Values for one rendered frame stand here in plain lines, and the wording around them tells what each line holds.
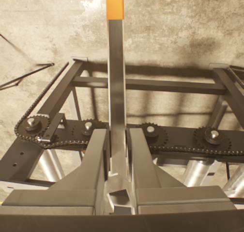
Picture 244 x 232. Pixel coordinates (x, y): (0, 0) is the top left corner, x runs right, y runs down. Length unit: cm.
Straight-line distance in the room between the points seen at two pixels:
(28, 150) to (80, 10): 107
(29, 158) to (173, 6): 132
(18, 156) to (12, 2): 123
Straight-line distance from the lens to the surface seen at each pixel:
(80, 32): 157
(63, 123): 96
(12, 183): 81
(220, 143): 92
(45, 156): 109
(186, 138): 95
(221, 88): 143
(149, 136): 81
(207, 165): 100
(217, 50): 165
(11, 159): 95
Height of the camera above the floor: 145
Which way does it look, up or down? 51 degrees down
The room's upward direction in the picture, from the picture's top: 171 degrees counter-clockwise
